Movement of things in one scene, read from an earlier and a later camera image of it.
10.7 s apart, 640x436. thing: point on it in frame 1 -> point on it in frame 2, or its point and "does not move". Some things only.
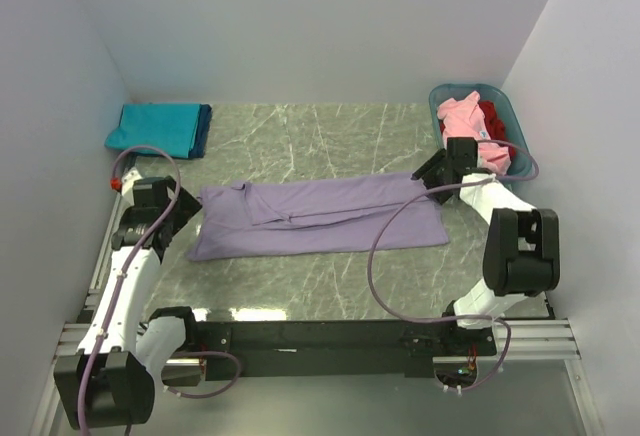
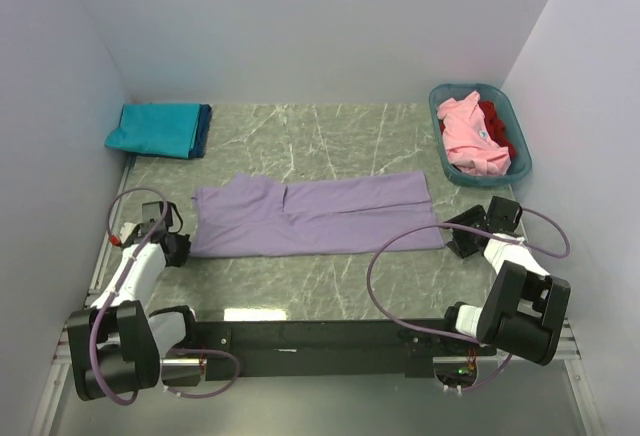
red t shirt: (496, 125) does not move
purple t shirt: (307, 216) does not move
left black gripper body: (184, 208) -> (178, 258)
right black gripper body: (436, 168) -> (464, 242)
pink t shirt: (464, 118) does not move
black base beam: (236, 349) does not move
